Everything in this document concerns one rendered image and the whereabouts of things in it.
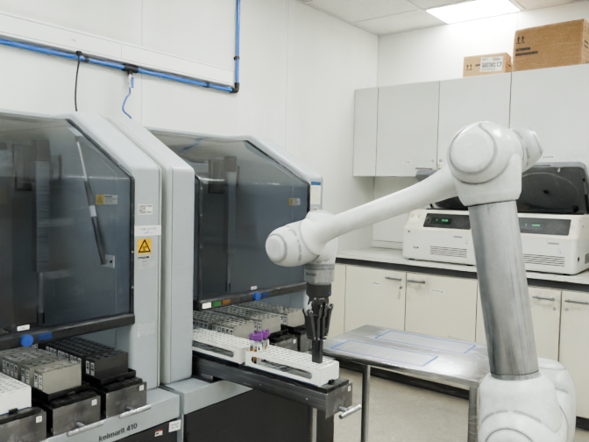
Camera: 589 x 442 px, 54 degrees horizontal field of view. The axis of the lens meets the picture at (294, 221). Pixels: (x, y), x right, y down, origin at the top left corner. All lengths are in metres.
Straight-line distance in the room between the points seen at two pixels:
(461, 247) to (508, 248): 2.68
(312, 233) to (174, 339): 0.67
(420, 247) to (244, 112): 1.52
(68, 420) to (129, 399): 0.18
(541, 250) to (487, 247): 2.53
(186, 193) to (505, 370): 1.11
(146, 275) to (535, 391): 1.13
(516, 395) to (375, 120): 3.53
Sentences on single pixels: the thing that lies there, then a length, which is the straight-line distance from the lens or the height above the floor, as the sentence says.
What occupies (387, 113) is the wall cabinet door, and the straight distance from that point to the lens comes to 4.58.
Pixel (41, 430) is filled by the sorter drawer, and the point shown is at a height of 0.76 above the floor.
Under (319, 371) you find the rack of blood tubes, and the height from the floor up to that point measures 0.86.
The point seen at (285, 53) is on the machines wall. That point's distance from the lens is 4.09.
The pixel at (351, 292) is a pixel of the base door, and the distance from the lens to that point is 4.40.
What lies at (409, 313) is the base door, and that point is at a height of 0.53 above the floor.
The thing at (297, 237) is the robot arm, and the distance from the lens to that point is 1.49.
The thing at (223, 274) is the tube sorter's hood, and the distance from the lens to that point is 2.03.
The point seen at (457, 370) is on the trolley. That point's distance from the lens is 1.93.
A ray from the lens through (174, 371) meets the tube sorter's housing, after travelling 1.97.
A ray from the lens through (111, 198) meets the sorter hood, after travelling 1.72.
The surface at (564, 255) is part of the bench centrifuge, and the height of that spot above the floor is 1.02.
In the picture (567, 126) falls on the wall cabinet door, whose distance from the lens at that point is 4.08.
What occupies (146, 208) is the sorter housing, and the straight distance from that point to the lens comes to 1.81.
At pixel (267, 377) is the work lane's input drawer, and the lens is 1.81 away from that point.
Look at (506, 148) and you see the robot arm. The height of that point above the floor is 1.47.
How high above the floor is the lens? 1.37
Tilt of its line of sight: 3 degrees down
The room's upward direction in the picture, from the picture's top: 1 degrees clockwise
